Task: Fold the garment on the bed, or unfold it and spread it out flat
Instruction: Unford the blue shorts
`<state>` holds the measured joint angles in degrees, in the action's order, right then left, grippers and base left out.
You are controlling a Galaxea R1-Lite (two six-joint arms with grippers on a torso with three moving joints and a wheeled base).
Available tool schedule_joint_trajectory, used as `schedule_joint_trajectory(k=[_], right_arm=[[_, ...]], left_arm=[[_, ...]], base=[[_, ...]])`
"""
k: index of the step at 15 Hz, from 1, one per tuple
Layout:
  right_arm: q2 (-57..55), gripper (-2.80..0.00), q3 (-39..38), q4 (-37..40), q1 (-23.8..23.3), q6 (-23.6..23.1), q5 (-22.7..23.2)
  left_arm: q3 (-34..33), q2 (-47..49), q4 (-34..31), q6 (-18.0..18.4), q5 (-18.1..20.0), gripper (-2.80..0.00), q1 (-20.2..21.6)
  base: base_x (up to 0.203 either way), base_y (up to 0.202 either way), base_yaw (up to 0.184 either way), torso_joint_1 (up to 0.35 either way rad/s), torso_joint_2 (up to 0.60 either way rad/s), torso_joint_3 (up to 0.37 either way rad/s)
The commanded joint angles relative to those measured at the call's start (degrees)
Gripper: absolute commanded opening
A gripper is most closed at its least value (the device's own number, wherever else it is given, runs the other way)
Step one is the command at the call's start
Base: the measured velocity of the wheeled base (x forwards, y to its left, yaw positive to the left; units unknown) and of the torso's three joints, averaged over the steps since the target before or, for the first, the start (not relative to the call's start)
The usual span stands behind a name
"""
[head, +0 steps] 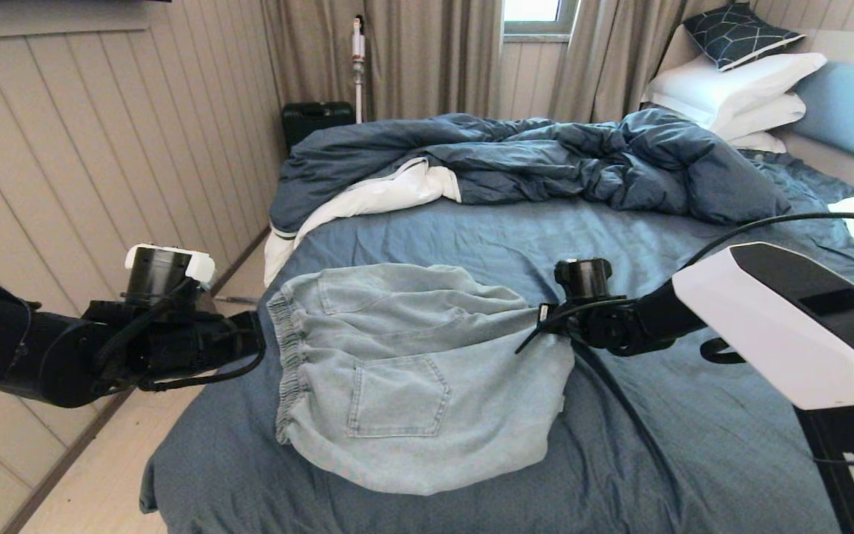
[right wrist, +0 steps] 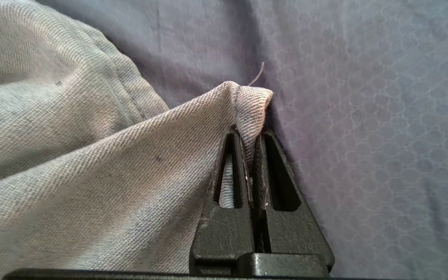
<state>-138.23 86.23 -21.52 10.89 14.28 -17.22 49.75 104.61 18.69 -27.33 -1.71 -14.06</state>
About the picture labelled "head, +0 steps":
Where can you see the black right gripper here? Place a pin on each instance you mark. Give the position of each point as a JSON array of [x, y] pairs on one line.
[[597, 322]]

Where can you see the large white pillow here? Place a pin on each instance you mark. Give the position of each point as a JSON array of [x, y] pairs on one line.
[[723, 85]]

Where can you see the black hard suitcase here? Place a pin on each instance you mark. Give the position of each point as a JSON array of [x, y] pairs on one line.
[[316, 122]]

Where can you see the narrow beige curtain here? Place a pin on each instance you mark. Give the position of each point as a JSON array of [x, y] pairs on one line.
[[605, 59]]

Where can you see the bed with blue sheet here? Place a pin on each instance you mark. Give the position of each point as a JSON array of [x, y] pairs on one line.
[[657, 460]]

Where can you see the medium white pillow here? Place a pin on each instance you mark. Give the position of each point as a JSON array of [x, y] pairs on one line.
[[768, 115]]

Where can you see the dark geometric patterned cushion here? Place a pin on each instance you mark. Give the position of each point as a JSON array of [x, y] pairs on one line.
[[738, 33]]

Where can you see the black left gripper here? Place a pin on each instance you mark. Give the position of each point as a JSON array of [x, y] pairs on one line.
[[190, 348]]

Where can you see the small white pillow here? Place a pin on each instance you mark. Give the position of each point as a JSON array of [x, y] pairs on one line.
[[760, 142]]

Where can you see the light blue denim shorts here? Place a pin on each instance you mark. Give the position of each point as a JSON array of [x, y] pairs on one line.
[[412, 371]]

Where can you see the window with grey frame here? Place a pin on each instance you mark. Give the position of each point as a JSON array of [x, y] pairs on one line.
[[538, 11]]

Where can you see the dark blue white-lined duvet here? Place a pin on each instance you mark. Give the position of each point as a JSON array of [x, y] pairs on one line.
[[545, 156]]

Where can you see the white stick vacuum cleaner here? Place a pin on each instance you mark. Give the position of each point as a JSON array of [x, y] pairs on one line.
[[357, 44]]

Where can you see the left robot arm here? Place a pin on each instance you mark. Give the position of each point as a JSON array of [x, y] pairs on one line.
[[12, 348]]

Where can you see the wide beige curtain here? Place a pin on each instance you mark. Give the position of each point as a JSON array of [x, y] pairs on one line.
[[427, 59]]

